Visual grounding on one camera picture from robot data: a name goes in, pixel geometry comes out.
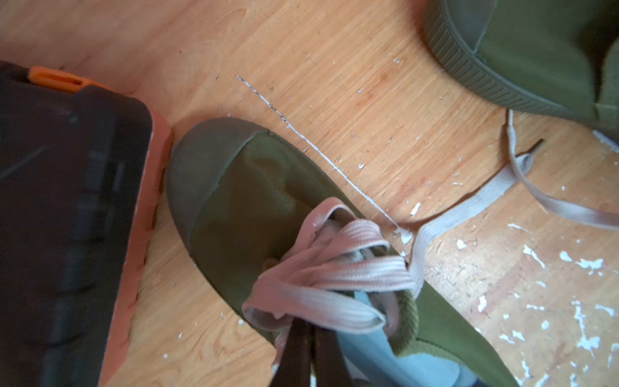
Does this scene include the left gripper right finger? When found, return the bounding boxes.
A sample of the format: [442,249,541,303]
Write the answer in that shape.
[314,327,353,387]

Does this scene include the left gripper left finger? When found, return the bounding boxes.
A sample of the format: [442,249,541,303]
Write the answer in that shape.
[269,319,314,387]

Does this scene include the light blue insole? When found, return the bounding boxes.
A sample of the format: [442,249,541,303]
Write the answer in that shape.
[309,289,485,387]

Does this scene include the green canvas shoe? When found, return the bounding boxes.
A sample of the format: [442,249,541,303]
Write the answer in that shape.
[424,1,618,147]
[166,118,533,386]

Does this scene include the black tool case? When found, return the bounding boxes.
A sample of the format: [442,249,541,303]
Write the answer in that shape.
[1,62,172,386]

